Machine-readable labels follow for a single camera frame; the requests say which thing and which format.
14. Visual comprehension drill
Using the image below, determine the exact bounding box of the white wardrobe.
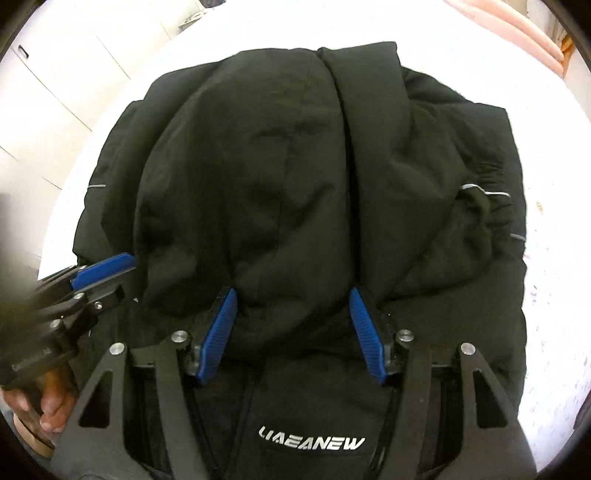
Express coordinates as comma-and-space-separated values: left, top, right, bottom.
1, 1, 204, 271

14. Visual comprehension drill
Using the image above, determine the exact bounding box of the black hooded jacket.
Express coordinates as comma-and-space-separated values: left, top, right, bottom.
72, 43, 526, 479

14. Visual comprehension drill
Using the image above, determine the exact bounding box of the person's left hand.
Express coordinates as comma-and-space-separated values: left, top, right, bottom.
1, 365, 78, 434

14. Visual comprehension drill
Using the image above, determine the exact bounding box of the folded pink blanket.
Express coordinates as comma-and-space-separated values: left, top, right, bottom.
447, 0, 566, 78

